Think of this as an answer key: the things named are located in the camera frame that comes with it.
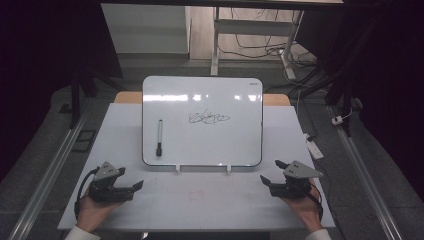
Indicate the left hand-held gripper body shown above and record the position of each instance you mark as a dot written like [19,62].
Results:
[106,193]

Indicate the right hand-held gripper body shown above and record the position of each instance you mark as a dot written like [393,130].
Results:
[295,190]

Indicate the white whiteboard with black edge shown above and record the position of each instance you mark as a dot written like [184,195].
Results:
[200,143]

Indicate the person's right hand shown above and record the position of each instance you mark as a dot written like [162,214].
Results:
[308,210]

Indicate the person's left hand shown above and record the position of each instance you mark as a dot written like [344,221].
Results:
[88,213]

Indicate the white power strip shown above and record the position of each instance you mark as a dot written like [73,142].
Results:
[315,149]

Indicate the white whiteboard stand peg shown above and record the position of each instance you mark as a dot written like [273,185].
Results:
[178,168]
[229,168]

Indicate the black floor plate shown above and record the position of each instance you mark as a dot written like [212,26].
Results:
[84,141]

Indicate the black and white marker pen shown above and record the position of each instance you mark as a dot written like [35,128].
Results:
[160,133]

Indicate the small white adapter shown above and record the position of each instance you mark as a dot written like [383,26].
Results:
[337,120]

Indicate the wooden table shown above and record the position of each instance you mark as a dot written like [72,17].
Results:
[128,97]

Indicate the white cabinet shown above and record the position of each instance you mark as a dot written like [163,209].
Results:
[143,30]

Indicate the metal floor rail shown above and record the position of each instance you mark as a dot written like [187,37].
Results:
[366,173]
[50,170]

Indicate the white desk frame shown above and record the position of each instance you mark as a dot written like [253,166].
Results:
[253,27]

